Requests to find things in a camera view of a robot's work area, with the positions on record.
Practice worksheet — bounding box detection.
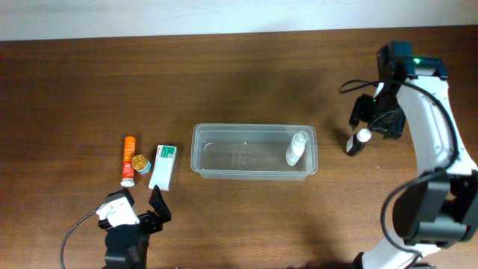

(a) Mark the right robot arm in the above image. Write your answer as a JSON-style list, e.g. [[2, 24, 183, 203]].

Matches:
[[346, 41, 477, 268]]

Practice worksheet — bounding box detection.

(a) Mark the clear plastic container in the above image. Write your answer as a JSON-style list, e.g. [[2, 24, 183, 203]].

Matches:
[[190, 123, 318, 181]]

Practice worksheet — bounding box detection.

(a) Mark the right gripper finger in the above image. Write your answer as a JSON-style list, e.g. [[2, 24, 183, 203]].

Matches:
[[349, 94, 373, 130], [367, 108, 406, 139]]

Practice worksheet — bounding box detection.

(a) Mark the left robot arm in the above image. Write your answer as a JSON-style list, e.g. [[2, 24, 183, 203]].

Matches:
[[96, 186, 172, 269]]

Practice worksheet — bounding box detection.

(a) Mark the white green medicine box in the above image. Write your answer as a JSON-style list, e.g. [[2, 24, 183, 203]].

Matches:
[[149, 145, 177, 191]]

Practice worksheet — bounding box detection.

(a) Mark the white spray bottle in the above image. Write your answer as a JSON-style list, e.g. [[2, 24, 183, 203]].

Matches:
[[285, 131, 309, 167]]

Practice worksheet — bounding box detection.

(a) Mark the orange tablet tube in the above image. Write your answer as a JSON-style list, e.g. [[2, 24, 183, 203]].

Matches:
[[120, 136, 136, 188]]

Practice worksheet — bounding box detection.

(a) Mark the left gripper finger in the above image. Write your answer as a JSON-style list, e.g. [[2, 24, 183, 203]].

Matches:
[[105, 188, 134, 205], [149, 185, 172, 223]]

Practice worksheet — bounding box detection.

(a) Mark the gold lidded small jar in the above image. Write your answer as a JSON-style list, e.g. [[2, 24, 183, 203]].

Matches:
[[131, 155, 151, 175]]

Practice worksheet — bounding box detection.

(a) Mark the black bottle white cap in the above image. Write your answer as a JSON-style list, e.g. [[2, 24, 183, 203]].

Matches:
[[346, 129, 372, 156]]

